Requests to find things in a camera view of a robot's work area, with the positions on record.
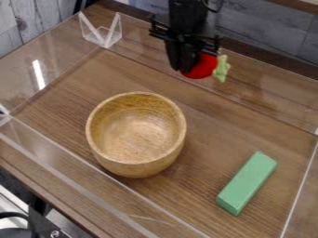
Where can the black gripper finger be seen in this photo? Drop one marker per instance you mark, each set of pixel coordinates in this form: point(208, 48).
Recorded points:
point(190, 55)
point(173, 48)

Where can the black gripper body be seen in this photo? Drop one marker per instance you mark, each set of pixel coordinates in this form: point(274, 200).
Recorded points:
point(208, 39)

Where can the red plush fruit green leaves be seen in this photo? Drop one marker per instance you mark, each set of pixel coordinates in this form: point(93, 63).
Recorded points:
point(210, 66)

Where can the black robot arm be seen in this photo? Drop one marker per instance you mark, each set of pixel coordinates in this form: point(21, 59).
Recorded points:
point(188, 15)

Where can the wooden bowl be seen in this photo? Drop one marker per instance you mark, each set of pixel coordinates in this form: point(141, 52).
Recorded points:
point(135, 131)

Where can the green rectangular block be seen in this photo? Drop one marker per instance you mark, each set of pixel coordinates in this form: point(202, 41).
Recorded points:
point(242, 187)

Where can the clear acrylic tray enclosure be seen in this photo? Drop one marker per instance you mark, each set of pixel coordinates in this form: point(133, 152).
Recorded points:
point(262, 111)

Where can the black metal bracket with cable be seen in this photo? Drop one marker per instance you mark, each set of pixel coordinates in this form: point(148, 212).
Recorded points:
point(39, 227)

